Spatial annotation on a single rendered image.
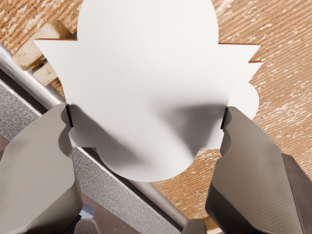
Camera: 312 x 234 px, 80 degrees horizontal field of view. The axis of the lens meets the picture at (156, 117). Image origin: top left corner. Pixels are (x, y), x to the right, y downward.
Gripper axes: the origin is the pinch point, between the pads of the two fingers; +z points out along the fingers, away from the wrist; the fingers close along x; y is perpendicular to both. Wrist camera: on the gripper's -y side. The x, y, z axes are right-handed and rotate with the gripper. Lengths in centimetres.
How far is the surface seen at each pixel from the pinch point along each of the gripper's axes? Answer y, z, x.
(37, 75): 1.1, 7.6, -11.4
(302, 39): -2.6, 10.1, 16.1
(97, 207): 182, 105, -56
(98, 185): 24.7, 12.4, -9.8
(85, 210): 41.4, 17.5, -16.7
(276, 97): 4.3, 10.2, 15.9
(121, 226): 221, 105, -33
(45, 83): 1.9, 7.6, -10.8
